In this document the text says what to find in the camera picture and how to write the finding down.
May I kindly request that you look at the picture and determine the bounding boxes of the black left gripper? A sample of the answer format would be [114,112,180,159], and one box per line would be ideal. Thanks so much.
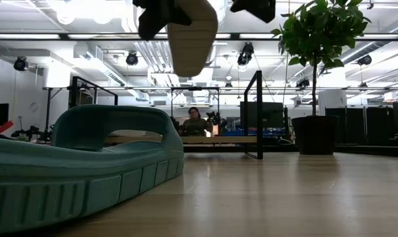
[132,0,193,41]

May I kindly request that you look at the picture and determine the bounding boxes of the grey rubber slide sandal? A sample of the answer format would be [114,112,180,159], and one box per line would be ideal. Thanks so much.
[166,0,219,78]

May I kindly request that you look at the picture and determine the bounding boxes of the green rubber slide sandal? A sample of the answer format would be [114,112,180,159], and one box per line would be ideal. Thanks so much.
[0,104,186,235]

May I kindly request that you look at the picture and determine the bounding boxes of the black ceiling spotlight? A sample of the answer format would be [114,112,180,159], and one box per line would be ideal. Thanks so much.
[125,51,139,66]
[295,78,311,90]
[13,55,29,72]
[357,54,373,66]
[237,41,255,66]

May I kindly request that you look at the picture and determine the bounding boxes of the green potted plant black pot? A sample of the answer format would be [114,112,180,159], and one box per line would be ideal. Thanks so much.
[270,0,373,157]

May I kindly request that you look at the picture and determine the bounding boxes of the large black screen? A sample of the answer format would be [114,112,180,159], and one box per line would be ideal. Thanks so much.
[239,101,285,138]

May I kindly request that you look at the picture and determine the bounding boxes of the person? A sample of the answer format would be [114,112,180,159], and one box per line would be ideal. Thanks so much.
[178,106,214,138]

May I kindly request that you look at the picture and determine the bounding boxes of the red strip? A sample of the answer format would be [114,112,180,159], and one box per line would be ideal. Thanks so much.
[0,120,14,135]

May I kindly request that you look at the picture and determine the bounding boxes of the black frame wooden shoe shelf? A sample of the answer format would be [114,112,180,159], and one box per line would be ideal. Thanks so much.
[68,69,264,161]

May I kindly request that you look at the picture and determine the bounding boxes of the black partition wall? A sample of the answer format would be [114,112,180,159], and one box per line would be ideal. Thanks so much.
[325,101,398,147]

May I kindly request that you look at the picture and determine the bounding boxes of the black metal table frame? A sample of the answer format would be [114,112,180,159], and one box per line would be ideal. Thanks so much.
[0,32,398,159]

